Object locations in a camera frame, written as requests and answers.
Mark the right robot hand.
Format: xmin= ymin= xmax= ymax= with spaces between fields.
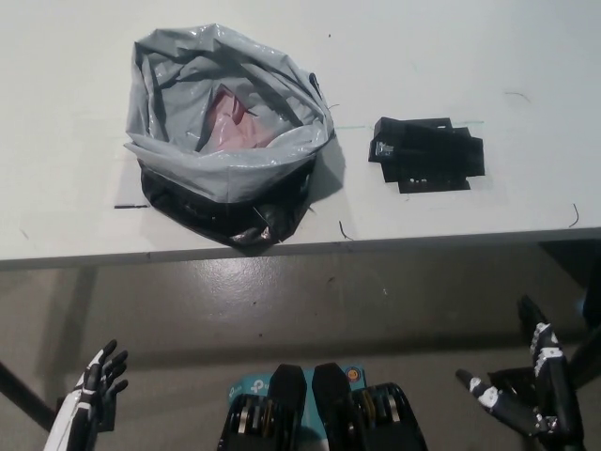
xmin=455 ymin=294 xmax=578 ymax=443

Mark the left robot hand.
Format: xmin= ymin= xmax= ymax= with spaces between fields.
xmin=44 ymin=339 xmax=131 ymax=451

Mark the grey black plastic bag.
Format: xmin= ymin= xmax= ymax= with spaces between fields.
xmin=123 ymin=21 xmax=337 ymax=256

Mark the black flat stapler stand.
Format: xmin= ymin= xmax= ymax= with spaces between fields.
xmin=380 ymin=117 xmax=486 ymax=194

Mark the black table leg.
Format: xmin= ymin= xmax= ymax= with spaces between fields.
xmin=565 ymin=321 xmax=601 ymax=397
xmin=0 ymin=359 xmax=60 ymax=433

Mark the black ribbed robot body block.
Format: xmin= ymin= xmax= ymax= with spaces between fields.
xmin=312 ymin=361 xmax=429 ymax=451
xmin=216 ymin=362 xmax=309 ymax=451

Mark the pink red packet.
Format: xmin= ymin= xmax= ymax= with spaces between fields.
xmin=200 ymin=83 xmax=284 ymax=152

